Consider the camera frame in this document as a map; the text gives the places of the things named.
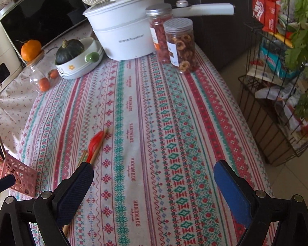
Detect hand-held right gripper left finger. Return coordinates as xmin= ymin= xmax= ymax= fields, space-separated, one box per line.
xmin=0 ymin=162 xmax=94 ymax=246

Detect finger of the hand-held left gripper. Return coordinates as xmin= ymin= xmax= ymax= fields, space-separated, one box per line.
xmin=0 ymin=174 xmax=16 ymax=199

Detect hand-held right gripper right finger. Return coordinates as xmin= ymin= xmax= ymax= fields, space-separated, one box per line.
xmin=214 ymin=160 xmax=308 ymax=246

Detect pink perforated utensil holder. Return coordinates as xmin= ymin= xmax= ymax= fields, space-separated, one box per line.
xmin=0 ymin=156 xmax=38 ymax=198

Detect red plastic spoon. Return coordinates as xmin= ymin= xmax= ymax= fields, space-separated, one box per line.
xmin=84 ymin=131 xmax=104 ymax=164

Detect small-flower print tablecloth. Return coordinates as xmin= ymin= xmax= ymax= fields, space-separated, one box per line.
xmin=0 ymin=22 xmax=98 ymax=159

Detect striped patterned tablecloth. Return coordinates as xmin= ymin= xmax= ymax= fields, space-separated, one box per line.
xmin=19 ymin=45 xmax=279 ymax=246

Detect white plate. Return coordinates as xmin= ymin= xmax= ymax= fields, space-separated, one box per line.
xmin=60 ymin=49 xmax=105 ymax=80

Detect glass jar with wooden lid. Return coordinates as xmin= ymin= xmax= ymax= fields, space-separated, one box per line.
xmin=26 ymin=51 xmax=57 ymax=93

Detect cream air fryer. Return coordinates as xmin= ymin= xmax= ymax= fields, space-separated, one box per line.
xmin=0 ymin=27 xmax=26 ymax=94

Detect blue packet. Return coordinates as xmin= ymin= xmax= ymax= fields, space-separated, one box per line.
xmin=259 ymin=46 xmax=298 ymax=80

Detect dark green kabocha squash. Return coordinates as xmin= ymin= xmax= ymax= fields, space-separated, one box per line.
xmin=55 ymin=39 xmax=85 ymax=65

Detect orange fruit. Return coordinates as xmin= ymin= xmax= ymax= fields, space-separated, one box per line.
xmin=21 ymin=39 xmax=42 ymax=62

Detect plastic jar of dried rings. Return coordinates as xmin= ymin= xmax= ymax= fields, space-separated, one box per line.
xmin=163 ymin=17 xmax=197 ymax=74

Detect white electric pot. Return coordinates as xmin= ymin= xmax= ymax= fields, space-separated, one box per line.
xmin=83 ymin=0 xmax=235 ymax=61

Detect grey refrigerator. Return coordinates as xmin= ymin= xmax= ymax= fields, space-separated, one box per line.
xmin=128 ymin=0 xmax=257 ymax=69

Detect leafy green herbs bunch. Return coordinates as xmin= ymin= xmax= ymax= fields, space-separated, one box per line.
xmin=282 ymin=0 xmax=308 ymax=123

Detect black door microwave oven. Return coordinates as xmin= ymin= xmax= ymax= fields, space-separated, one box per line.
xmin=0 ymin=0 xmax=93 ymax=64

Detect plastic jar of red dates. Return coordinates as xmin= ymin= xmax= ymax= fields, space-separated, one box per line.
xmin=145 ymin=3 xmax=174 ymax=64

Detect red snack packets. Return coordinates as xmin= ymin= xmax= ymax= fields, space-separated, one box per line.
xmin=253 ymin=0 xmax=281 ymax=35

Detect black wire rack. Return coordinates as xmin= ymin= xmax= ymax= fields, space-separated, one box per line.
xmin=237 ymin=0 xmax=308 ymax=166

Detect white bowl with green handle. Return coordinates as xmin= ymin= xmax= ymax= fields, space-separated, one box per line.
xmin=56 ymin=37 xmax=103 ymax=75

